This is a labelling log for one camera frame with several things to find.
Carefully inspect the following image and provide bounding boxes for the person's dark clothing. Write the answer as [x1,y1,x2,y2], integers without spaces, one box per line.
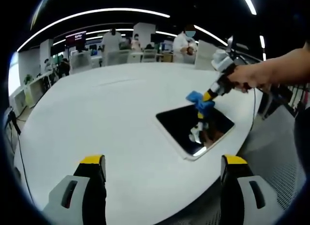
[294,105,310,169]

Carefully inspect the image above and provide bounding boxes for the white office chair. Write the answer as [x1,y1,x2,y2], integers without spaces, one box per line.
[71,52,93,70]
[142,48,158,64]

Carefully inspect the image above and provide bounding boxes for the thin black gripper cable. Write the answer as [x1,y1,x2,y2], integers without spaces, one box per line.
[250,88,258,130]

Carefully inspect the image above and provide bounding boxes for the black mirror with white frame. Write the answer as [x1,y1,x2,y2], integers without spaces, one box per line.
[155,103,236,162]

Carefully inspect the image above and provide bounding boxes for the white partition box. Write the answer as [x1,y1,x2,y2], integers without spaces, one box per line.
[194,40,224,71]

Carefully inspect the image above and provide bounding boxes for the person's right hand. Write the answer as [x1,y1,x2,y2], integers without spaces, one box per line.
[228,63,271,93]

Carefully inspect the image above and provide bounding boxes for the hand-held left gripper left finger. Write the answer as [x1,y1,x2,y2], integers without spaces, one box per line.
[42,154,107,225]

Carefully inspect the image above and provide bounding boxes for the white low shelf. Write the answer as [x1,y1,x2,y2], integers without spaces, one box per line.
[11,72,58,109]

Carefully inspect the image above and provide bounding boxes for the red wall screen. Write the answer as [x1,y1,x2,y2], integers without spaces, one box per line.
[64,32,87,46]

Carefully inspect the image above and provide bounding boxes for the curved ceiling light strip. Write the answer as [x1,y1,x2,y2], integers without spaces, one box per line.
[18,8,171,51]
[241,0,258,16]

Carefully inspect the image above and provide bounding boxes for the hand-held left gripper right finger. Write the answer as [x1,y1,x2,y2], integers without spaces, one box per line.
[219,154,279,225]

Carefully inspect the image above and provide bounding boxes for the blue cleaning cloth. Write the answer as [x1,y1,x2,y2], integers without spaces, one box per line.
[186,90,216,113]

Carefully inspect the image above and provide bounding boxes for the black floor cable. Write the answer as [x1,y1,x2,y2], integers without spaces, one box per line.
[6,110,35,205]

